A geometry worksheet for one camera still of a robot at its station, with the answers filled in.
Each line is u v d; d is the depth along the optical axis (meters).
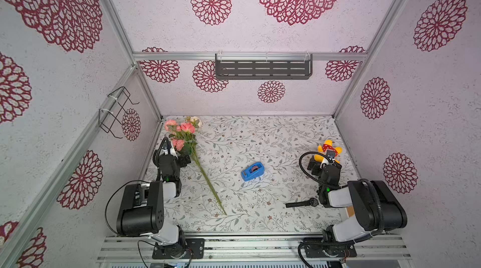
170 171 0.71
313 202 0.86
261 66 0.95
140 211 0.45
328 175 0.71
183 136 1.04
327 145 1.00
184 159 0.84
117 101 0.78
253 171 0.92
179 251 0.68
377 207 0.43
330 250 0.69
